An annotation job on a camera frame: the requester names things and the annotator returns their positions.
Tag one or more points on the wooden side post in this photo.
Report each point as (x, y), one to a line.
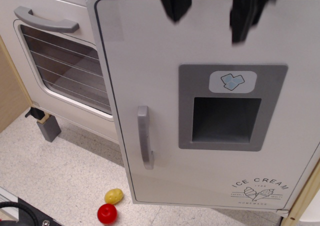
(305, 197)

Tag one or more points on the white toy kitchen cabinet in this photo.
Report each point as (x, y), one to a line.
(218, 110)

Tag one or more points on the white toy fridge door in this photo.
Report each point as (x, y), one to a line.
(230, 125)

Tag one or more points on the black clamp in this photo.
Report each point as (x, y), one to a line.
(35, 113)

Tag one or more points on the grey kitchen leg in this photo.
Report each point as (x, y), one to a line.
(50, 129)

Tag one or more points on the red toy tomato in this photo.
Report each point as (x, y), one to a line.
(107, 214)

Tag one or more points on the grey fridge door handle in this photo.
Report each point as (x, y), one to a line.
(143, 122)

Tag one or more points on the grey oven door handle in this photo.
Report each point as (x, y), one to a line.
(64, 26)

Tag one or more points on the white toy oven door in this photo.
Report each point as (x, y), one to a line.
(61, 72)

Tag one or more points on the yellow toy potato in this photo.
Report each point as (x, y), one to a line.
(113, 196)

